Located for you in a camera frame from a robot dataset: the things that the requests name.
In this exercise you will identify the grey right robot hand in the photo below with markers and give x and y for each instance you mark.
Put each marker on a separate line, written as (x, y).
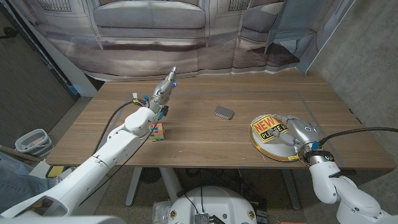
(303, 130)

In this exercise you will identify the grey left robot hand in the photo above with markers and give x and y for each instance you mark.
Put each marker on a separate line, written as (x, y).
(163, 91)

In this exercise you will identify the yellow bumper sticker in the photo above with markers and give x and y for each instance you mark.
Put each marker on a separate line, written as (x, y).
(264, 127)

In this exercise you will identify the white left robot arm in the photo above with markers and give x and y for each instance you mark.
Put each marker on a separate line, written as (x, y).
(109, 154)

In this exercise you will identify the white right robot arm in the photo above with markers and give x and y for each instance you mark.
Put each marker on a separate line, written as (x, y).
(323, 183)

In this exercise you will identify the white gold-rimmed paper plate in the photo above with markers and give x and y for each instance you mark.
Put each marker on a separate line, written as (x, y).
(276, 152)

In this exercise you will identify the multicoloured puzzle cube block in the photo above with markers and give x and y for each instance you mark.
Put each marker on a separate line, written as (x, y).
(158, 133)

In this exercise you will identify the small grey metal case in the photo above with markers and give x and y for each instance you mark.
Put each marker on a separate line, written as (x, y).
(224, 112)

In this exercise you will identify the printed sofa room backdrop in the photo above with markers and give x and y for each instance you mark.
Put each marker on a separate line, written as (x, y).
(155, 46)

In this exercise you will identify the white table leg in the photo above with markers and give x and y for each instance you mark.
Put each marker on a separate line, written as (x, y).
(133, 186)
(171, 183)
(290, 189)

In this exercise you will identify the black round floor fan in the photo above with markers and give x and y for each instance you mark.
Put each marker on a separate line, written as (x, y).
(150, 175)

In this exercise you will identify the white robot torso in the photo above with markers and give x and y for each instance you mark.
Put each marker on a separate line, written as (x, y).
(214, 202)

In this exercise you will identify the clear plastic packaging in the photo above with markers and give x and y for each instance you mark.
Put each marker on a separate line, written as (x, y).
(160, 213)

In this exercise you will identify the yellow black floor object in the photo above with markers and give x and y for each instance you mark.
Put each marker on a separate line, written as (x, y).
(56, 171)

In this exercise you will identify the grey plastic basket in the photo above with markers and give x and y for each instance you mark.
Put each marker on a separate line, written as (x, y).
(31, 146)

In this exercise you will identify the person's blue jeans leg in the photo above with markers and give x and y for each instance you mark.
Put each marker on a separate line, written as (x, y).
(18, 186)

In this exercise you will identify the white backdrop frame post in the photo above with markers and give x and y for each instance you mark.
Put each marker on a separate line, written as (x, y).
(68, 68)

